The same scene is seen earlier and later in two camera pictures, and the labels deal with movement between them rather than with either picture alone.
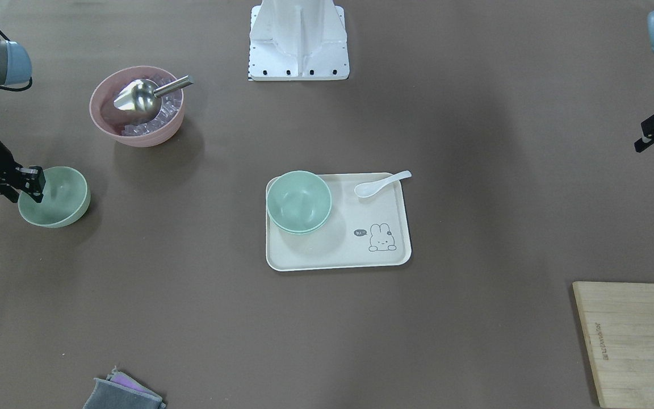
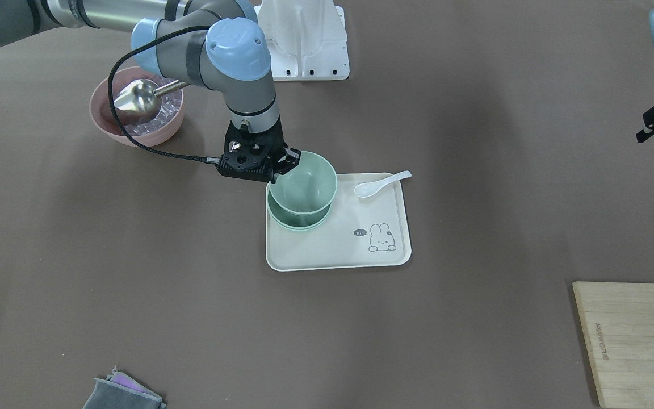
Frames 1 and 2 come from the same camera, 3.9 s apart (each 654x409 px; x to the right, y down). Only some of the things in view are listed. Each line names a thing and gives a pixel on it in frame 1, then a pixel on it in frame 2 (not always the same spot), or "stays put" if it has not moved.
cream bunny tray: (368, 231) stays put
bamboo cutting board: (636, 337) stays put
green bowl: (66, 198) to (309, 188)
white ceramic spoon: (370, 188) stays put
